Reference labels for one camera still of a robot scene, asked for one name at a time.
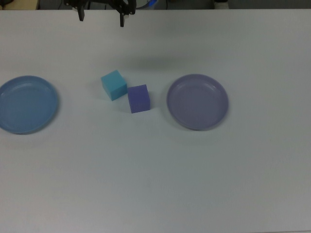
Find blue round plate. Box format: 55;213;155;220
0;75;59;135

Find purple foam cube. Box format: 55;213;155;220
127;84;151;114

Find purple round plate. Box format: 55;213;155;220
166;73;229;131

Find wooden desk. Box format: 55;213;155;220
0;0;40;10

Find cyan foam cube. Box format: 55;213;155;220
100;69;128;101

